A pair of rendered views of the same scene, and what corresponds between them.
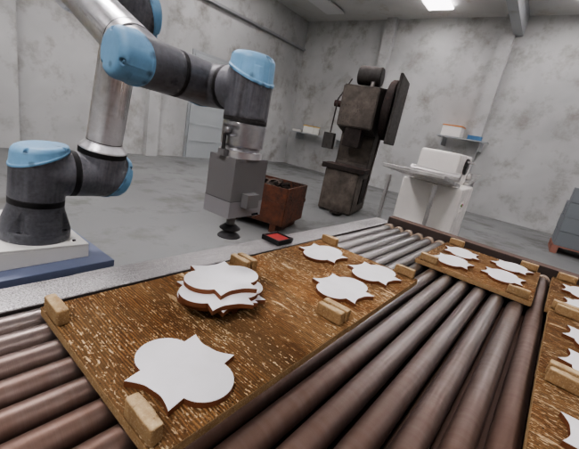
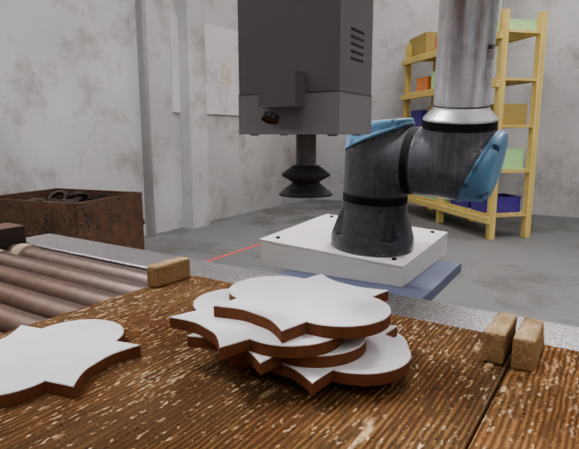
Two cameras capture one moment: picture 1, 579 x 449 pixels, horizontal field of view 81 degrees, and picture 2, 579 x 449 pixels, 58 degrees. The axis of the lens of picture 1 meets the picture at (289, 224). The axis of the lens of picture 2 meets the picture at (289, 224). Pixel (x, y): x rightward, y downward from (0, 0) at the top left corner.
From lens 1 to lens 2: 0.66 m
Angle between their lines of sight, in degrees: 84
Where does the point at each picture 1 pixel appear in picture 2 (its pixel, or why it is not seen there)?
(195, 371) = (28, 360)
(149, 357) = (69, 327)
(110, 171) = (446, 151)
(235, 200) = (253, 89)
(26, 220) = (344, 217)
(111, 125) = (451, 71)
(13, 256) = (318, 257)
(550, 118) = not seen: outside the picture
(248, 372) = (28, 420)
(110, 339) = (126, 310)
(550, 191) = not seen: outside the picture
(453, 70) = not seen: outside the picture
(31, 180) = (351, 164)
